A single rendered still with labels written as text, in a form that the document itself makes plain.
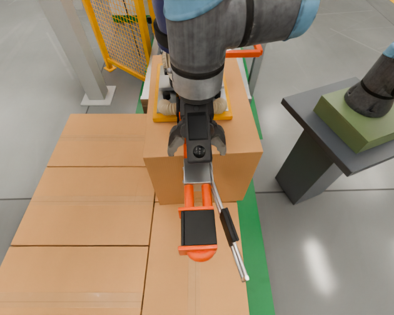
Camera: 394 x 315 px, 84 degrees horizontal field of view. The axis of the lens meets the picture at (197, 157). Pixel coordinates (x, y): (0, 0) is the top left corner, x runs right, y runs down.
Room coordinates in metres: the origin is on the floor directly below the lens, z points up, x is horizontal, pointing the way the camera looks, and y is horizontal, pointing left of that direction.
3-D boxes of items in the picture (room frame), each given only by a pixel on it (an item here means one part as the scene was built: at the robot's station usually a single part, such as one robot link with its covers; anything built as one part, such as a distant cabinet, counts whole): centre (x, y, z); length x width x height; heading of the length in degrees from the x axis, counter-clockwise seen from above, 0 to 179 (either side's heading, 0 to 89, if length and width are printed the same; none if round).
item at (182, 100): (0.34, 0.00, 1.21); 0.09 x 0.08 x 0.12; 1
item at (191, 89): (0.34, 0.00, 1.30); 0.10 x 0.09 x 0.05; 91
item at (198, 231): (0.13, 0.00, 1.08); 0.08 x 0.07 x 0.05; 3
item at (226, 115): (0.74, -0.07, 0.97); 0.34 x 0.10 x 0.05; 3
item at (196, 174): (0.27, 0.00, 1.07); 0.07 x 0.07 x 0.04; 3
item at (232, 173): (0.71, 0.00, 0.74); 0.60 x 0.40 x 0.40; 4
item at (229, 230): (0.19, -0.06, 1.08); 0.31 x 0.03 x 0.05; 15
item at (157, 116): (0.73, 0.12, 0.97); 0.34 x 0.10 x 0.05; 3
